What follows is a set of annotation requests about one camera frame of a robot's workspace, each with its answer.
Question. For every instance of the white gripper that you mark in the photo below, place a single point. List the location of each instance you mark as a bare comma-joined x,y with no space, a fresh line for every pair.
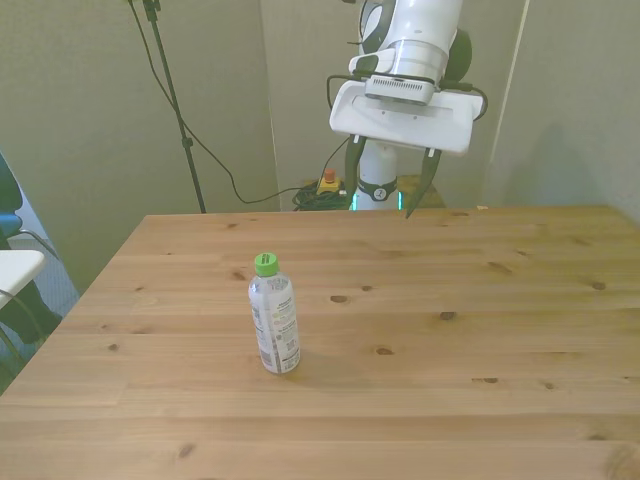
400,125

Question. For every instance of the black tripod camera stand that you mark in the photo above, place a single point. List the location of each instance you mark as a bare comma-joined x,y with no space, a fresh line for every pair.
172,100

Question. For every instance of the white chair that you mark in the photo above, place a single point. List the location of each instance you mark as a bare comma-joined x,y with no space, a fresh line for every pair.
17,267

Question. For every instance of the clear water bottle green cap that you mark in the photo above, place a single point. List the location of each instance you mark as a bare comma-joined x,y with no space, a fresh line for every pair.
275,325

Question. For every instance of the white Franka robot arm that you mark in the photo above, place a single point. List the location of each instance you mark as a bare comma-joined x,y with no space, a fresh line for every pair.
425,25

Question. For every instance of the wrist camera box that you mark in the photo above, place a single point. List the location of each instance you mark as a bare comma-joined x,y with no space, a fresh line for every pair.
397,90

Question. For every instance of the yellow emergency stop button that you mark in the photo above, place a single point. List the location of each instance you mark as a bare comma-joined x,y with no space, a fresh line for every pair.
331,184

